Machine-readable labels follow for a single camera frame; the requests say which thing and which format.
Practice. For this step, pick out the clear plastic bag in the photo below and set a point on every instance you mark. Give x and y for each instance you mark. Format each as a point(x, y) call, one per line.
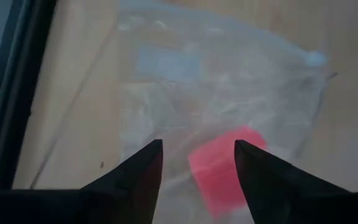
point(228, 93)

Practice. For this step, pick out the pink bandage roll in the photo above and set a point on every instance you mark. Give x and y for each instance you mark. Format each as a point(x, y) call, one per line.
point(216, 168)

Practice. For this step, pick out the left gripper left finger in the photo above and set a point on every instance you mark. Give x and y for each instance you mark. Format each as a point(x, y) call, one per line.
point(104, 205)

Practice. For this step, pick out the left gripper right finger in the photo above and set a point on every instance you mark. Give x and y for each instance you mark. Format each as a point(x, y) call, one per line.
point(291, 202)

